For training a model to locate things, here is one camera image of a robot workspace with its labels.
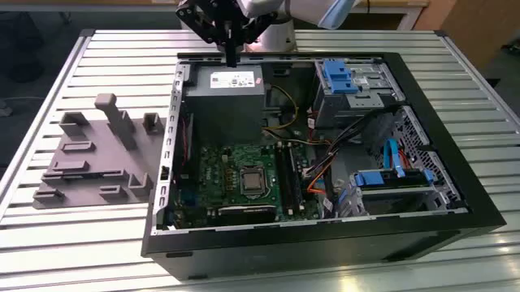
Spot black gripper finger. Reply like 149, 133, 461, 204
175, 1, 231, 67
231, 15, 270, 68

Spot RAM slot white latches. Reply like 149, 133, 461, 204
278, 142, 294, 215

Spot gray power supply unit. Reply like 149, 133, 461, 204
185, 65, 268, 147

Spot silver drive bay cage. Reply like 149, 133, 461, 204
312, 59, 408, 128

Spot green motherboard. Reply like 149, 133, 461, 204
170, 142, 326, 229

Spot black office chair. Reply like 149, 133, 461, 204
0, 12, 46, 85

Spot gray parts rack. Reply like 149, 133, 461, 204
32, 92, 170, 210

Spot silver CPU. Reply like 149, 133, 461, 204
242, 173, 264, 190

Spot metal socket cover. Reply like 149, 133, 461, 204
237, 166, 270, 198

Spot brown wooden cabinet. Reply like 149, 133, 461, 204
413, 0, 520, 72

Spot hard disk in blue carrier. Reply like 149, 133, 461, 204
352, 169, 436, 191

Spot black graphics card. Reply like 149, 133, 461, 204
205, 203, 278, 228

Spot silver disk bay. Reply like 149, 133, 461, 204
348, 170, 448, 215

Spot black open PC case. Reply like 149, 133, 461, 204
141, 51, 508, 280

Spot blue drive bay bracket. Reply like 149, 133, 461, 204
324, 60, 361, 94

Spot yellow black wire bundle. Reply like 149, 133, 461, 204
262, 85, 300, 131

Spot red orange power wires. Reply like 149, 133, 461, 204
305, 106, 334, 147

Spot white black wire bundle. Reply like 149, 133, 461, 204
262, 126, 333, 147

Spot red twisted fan wire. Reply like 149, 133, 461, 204
182, 115, 193, 167

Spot thick black cable bundle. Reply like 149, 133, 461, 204
302, 105, 401, 177

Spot blue flat data wire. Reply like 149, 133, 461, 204
381, 138, 408, 179

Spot orange flat data wire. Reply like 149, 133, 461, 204
306, 179, 326, 195

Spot black labelled cables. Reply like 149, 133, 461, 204
320, 182, 341, 220

